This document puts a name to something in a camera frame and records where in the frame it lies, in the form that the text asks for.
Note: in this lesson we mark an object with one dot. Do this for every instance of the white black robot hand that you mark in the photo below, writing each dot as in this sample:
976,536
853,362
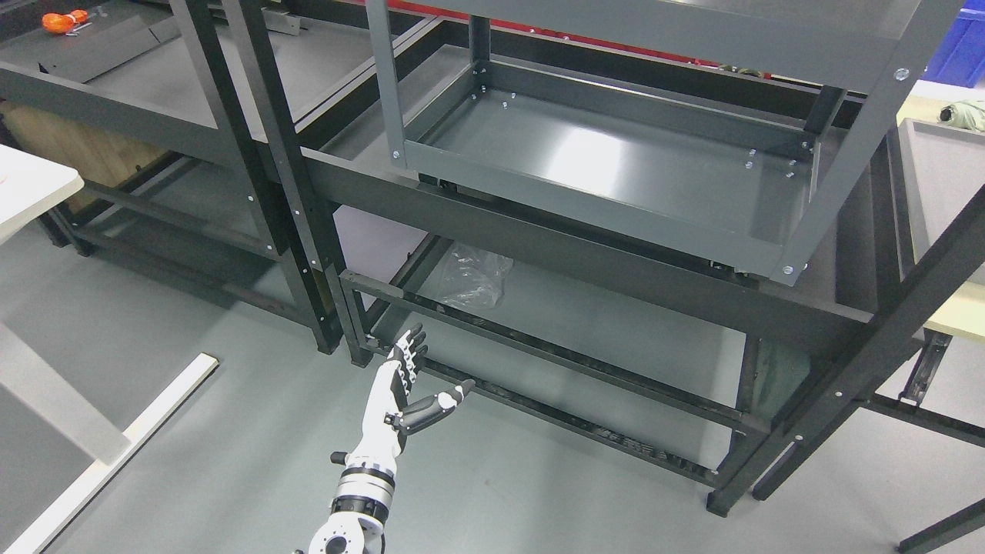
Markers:
389,417

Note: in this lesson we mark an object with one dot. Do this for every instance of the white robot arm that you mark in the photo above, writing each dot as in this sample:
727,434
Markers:
358,512

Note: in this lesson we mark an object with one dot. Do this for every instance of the black metal shelf rack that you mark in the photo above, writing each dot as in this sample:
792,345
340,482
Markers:
341,163

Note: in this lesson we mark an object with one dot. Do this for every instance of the dark grey metal shelf rack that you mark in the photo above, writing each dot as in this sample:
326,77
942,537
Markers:
733,185

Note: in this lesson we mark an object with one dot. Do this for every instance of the clear plastic bag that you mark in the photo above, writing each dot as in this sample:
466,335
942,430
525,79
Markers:
473,278

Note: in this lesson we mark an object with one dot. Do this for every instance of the white standing desk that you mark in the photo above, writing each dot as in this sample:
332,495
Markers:
30,187

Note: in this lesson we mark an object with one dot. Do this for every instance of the orange toy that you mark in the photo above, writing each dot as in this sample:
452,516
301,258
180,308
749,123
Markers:
68,24

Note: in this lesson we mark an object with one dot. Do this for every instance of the blue plastic bin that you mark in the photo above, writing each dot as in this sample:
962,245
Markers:
959,59

